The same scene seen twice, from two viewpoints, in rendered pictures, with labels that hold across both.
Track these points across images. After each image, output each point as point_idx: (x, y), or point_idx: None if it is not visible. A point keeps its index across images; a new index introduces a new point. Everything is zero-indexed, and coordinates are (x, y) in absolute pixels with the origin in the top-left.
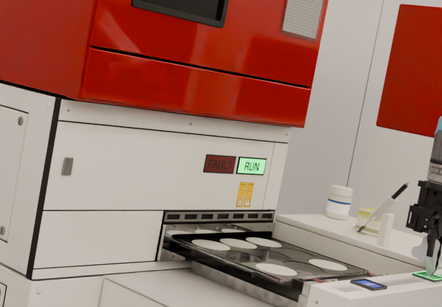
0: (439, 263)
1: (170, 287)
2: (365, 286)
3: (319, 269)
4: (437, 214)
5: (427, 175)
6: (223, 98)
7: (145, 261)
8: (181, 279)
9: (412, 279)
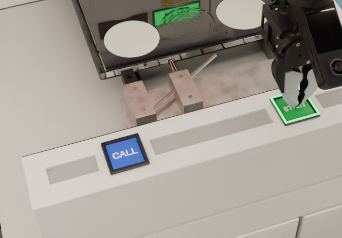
0: (307, 95)
1: (23, 42)
2: (107, 163)
3: (209, 30)
4: (287, 37)
5: None
6: None
7: None
8: (59, 20)
9: (258, 113)
